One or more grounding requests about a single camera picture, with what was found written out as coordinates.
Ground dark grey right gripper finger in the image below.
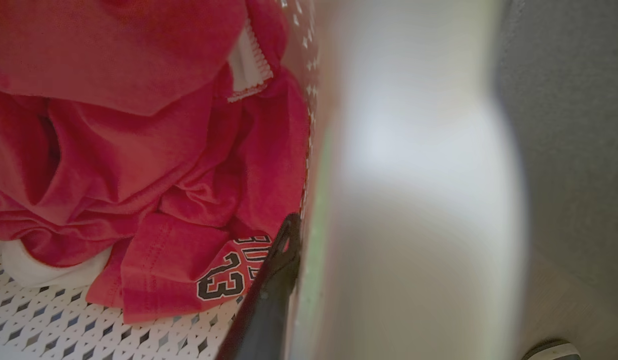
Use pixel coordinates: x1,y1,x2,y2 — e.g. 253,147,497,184
215,213,303,360

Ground white perforated plastic laundry basket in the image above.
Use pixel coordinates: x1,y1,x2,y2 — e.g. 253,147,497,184
0,0,530,360

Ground red shirt with number print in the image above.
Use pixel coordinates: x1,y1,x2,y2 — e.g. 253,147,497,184
0,0,311,325

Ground white garment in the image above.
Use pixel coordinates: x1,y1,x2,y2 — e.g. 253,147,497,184
1,239,113,290

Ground grey fabric sofa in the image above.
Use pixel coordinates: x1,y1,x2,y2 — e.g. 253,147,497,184
495,0,618,306

